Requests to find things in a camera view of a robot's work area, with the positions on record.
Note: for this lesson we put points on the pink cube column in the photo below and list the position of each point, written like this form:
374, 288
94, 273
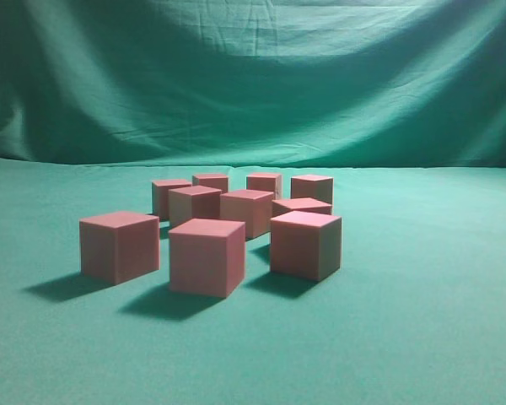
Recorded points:
319, 187
264, 181
193, 202
214, 180
304, 204
207, 257
250, 206
306, 245
160, 195
120, 246

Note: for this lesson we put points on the green cloth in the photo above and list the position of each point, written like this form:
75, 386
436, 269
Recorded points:
402, 103

